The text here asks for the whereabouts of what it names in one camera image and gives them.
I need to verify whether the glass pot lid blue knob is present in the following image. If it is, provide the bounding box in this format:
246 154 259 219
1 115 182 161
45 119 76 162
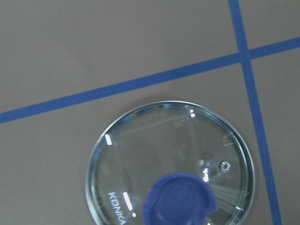
85 101 255 225

